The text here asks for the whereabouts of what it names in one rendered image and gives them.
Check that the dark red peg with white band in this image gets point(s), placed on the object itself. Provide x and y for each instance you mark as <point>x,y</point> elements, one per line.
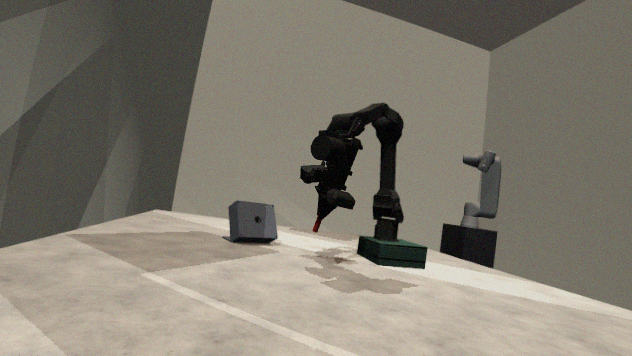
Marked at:
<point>317,224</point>

